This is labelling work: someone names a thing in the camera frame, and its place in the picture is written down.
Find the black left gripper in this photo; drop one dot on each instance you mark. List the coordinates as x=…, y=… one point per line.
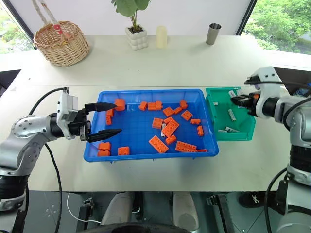
x=80, y=125

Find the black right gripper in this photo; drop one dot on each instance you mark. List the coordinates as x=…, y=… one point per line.
x=251, y=104

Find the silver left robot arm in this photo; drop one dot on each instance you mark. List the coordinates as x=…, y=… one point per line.
x=26, y=136

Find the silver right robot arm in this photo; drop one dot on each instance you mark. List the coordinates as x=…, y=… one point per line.
x=296, y=116

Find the green plastic bin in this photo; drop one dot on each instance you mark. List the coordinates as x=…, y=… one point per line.
x=222, y=116

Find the blue plastic bin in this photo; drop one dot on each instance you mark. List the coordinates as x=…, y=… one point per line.
x=145, y=159

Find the large orange toy brick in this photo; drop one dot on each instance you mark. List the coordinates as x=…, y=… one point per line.
x=158, y=144
x=170, y=128
x=185, y=146

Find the dark flat tray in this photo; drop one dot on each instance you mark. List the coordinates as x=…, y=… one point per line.
x=296, y=77

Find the metal cup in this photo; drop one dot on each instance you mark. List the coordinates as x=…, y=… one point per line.
x=213, y=34

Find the white bubble plant pot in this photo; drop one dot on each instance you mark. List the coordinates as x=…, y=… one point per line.
x=136, y=40

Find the grey rounded shape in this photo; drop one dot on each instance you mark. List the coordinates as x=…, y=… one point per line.
x=183, y=211
x=119, y=208

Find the black shoe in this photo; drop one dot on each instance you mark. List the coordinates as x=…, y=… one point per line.
x=252, y=199

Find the cream pillar candle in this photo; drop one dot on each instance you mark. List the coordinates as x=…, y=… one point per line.
x=161, y=37

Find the black flat panel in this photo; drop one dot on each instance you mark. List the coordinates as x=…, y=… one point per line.
x=8, y=80

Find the green leafy plant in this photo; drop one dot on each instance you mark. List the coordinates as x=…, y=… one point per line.
x=128, y=6

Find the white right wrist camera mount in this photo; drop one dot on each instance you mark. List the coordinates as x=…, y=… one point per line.
x=265, y=75

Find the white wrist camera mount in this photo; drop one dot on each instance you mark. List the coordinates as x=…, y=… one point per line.
x=66, y=104
x=265, y=75

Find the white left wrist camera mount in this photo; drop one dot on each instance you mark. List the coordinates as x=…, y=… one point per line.
x=66, y=104

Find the black window frame post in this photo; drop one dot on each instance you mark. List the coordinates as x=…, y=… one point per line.
x=246, y=17
x=20, y=21

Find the black metal bracket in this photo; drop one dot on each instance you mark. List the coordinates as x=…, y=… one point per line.
x=222, y=213
x=85, y=213

